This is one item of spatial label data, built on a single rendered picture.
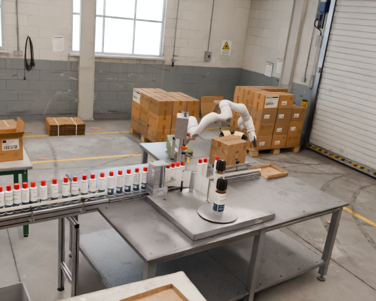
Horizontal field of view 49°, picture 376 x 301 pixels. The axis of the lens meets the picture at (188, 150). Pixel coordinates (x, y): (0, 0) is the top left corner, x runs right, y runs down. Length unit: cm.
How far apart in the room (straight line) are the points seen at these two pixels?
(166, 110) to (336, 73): 322
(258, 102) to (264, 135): 61
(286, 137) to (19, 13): 541
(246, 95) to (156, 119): 172
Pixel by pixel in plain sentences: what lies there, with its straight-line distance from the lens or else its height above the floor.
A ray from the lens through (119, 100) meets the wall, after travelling 907.
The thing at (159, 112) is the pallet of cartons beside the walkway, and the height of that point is 70.
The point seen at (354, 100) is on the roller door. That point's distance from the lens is 782.
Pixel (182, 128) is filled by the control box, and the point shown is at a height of 138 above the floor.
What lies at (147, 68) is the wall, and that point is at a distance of 918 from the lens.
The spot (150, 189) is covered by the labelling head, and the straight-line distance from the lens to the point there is 333.
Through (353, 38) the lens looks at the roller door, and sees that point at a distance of 794.
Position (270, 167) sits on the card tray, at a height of 83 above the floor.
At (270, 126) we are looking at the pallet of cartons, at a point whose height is 57.
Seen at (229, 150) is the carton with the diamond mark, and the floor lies 105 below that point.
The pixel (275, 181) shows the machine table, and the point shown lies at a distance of 415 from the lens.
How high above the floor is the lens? 229
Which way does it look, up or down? 18 degrees down
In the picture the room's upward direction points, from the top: 6 degrees clockwise
